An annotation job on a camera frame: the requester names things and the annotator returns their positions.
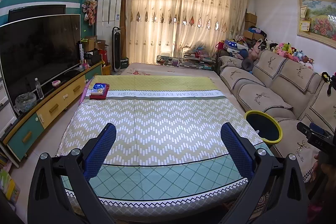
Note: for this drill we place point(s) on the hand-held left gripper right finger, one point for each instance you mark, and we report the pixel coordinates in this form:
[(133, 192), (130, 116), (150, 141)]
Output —
[(235, 150)]

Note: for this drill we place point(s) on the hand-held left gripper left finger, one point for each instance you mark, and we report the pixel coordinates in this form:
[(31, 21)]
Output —
[(101, 148)]

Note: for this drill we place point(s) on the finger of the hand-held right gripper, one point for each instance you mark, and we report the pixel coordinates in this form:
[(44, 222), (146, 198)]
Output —
[(304, 130), (318, 130)]

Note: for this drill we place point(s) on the yellow rimmed black bin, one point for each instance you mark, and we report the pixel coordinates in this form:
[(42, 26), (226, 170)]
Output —
[(262, 127)]

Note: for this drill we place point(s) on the black plush toy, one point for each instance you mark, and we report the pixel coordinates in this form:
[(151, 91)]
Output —
[(329, 81)]

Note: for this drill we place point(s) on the red flat box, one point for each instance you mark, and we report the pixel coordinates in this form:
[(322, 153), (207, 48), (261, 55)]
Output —
[(98, 96)]

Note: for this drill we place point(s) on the beige sofa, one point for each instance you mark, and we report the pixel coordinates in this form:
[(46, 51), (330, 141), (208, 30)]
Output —
[(275, 87)]

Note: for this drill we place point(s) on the pink plastic strip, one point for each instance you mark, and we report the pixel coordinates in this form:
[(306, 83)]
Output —
[(85, 92)]

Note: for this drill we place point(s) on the blue tissue pack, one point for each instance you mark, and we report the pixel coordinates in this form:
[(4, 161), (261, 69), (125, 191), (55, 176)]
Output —
[(100, 88)]

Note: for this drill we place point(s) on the yellow green television cabinet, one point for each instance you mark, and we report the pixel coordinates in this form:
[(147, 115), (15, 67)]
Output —
[(52, 108)]

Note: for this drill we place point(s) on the person's pink clothing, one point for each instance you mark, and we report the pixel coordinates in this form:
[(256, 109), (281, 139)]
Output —
[(316, 213)]

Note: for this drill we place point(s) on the small pink container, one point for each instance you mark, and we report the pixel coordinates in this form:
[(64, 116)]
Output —
[(56, 83)]

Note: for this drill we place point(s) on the row of plush toys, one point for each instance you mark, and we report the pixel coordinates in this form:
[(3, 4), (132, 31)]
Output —
[(288, 52)]

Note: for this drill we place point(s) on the clear water bottle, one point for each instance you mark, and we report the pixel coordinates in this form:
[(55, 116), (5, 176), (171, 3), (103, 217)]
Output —
[(39, 90)]

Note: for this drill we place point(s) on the glass bowl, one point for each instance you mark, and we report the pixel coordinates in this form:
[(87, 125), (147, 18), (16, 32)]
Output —
[(25, 103)]

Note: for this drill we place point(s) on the black green carton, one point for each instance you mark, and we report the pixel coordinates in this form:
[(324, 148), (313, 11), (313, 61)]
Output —
[(124, 63)]

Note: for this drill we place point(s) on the black box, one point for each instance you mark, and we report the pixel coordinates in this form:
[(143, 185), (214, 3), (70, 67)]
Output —
[(92, 57)]

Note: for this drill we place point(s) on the red canister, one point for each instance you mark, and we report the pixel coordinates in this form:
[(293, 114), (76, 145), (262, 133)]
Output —
[(104, 56)]

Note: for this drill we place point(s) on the tall white black carton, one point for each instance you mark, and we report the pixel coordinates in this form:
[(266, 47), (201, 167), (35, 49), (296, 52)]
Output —
[(81, 53)]

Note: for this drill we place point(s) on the bookshelf with books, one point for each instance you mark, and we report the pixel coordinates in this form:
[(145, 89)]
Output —
[(9, 182)]

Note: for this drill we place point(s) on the black tower fan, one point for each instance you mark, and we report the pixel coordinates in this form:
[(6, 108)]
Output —
[(116, 50)]

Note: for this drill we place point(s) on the white plastic drawer unit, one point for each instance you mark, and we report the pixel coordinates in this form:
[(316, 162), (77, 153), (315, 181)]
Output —
[(6, 111)]

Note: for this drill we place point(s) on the glass coffee table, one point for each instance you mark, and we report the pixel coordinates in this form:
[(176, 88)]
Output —
[(183, 62)]

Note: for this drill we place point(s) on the open cardboard box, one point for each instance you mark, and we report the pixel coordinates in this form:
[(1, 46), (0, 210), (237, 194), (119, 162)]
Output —
[(101, 44), (89, 43)]

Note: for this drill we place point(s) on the blue star print bag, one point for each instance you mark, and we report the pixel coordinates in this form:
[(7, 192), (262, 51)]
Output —
[(236, 46)]

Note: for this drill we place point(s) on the curved black television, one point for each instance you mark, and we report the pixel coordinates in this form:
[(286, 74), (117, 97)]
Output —
[(39, 56)]

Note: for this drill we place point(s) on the framed flower painting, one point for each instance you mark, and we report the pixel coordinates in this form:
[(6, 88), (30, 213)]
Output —
[(320, 18)]

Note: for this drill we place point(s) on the stack of cardboard boxes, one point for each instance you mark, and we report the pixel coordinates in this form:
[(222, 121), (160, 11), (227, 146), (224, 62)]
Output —
[(252, 27)]

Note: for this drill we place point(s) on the white standing air conditioner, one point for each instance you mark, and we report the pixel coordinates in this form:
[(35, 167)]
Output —
[(109, 24)]

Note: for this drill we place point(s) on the cream embroidered curtain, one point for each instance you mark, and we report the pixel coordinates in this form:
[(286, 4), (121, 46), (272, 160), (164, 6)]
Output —
[(152, 19), (212, 14)]

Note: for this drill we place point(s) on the flat black television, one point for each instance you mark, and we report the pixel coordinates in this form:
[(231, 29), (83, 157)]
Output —
[(36, 12)]

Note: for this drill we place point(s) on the artificial flower wall decoration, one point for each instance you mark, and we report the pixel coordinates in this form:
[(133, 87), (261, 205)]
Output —
[(89, 10)]

